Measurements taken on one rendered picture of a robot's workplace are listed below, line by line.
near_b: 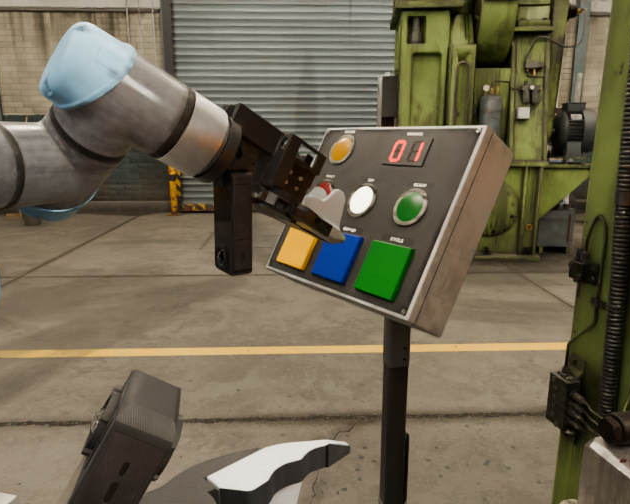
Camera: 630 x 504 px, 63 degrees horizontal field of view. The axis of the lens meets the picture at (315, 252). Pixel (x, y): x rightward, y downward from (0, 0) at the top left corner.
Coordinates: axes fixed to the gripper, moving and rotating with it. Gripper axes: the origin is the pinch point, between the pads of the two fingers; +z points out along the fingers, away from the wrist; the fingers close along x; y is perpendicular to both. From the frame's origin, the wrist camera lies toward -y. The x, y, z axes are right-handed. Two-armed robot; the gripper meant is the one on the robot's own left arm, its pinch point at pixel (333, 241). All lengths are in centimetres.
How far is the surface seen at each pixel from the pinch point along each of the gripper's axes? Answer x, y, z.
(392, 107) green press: 336, 209, 281
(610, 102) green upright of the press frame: -15.7, 32.0, 21.2
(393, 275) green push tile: -2.6, -0.4, 9.6
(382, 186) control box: 7.0, 12.2, 10.3
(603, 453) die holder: -31.9, -10.1, 11.6
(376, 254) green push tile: 1.8, 1.7, 9.6
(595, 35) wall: 363, 539, 614
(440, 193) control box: -4.0, 12.1, 10.3
